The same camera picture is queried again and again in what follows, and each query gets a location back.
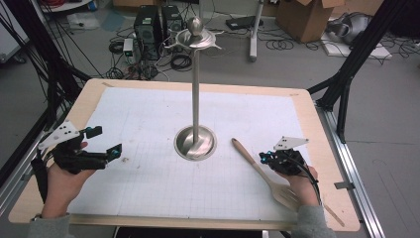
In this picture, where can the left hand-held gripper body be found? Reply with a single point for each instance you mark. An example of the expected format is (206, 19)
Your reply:
(77, 158)

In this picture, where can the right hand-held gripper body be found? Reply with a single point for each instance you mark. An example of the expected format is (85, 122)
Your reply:
(289, 163)

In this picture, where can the wooden slotted spatula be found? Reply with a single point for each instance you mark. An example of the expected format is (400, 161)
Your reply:
(251, 158)

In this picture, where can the person's right hand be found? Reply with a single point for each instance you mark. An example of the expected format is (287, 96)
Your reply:
(305, 190)

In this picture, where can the person's left hand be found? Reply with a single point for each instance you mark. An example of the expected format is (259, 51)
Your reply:
(61, 191)

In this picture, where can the white gridded mat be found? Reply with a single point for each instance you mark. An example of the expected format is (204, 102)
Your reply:
(165, 178)

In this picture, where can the thin wooden strip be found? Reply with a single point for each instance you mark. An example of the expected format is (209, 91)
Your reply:
(334, 215)

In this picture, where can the wristwatch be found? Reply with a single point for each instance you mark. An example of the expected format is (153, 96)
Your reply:
(36, 217)

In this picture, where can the metal utensil hanging stand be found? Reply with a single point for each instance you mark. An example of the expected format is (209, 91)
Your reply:
(195, 99)

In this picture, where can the white power adapter box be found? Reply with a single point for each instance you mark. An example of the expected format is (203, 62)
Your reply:
(128, 46)

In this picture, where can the clear plastic bag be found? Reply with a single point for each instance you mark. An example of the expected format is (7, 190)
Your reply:
(83, 21)

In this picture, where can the large black computer tower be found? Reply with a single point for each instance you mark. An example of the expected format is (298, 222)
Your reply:
(148, 31)

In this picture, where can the white stand pole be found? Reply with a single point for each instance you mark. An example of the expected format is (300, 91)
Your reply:
(255, 33)

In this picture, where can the white cabinet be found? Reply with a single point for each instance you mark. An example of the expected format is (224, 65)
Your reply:
(8, 36)

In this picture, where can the small black computer tower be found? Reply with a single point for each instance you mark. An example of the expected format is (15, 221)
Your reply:
(171, 23)

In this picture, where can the flat black device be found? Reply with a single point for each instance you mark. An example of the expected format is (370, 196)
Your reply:
(242, 22)

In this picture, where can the brown cardboard box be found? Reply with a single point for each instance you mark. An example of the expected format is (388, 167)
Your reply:
(307, 20)

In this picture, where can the white foam board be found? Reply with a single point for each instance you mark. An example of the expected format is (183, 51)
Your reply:
(369, 51)

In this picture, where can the grey bag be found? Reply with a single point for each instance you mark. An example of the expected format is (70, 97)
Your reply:
(350, 28)

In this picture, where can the grey metal bracket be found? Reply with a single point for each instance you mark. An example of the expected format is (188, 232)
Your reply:
(344, 185)

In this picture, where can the aluminium rail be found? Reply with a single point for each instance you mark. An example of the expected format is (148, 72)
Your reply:
(360, 185)

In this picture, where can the black metal frame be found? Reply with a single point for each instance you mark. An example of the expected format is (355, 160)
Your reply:
(356, 56)
(49, 59)

